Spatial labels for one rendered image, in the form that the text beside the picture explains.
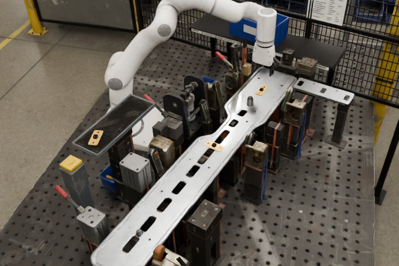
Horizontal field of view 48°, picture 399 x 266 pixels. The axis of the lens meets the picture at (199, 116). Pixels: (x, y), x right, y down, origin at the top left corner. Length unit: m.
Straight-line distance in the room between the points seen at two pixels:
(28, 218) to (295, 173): 1.30
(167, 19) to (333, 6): 0.98
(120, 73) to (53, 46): 2.77
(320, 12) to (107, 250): 1.67
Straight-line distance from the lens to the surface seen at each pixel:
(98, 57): 4.55
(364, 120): 2.68
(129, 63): 2.15
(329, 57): 2.53
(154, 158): 1.83
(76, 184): 1.79
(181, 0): 1.98
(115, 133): 1.84
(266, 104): 2.20
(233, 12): 2.00
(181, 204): 1.75
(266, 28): 2.04
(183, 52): 3.15
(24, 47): 4.98
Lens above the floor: 2.36
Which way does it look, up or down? 40 degrees down
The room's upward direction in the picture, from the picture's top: 2 degrees counter-clockwise
